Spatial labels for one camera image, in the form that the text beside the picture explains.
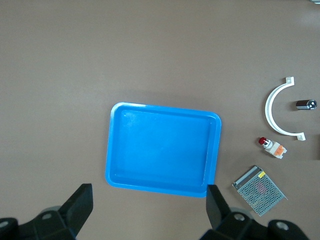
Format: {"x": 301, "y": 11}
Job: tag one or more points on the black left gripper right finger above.
{"x": 216, "y": 210}

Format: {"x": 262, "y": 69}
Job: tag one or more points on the brown table mat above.
{"x": 100, "y": 50}

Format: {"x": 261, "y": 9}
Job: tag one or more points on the black cylindrical capacitor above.
{"x": 305, "y": 104}

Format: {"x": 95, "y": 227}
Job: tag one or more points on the red white orange push button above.
{"x": 275, "y": 149}

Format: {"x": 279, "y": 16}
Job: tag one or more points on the metal mesh power supply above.
{"x": 260, "y": 191}

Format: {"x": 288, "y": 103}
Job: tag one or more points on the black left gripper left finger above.
{"x": 77, "y": 207}

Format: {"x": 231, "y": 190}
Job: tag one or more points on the blue plastic tray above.
{"x": 162, "y": 150}

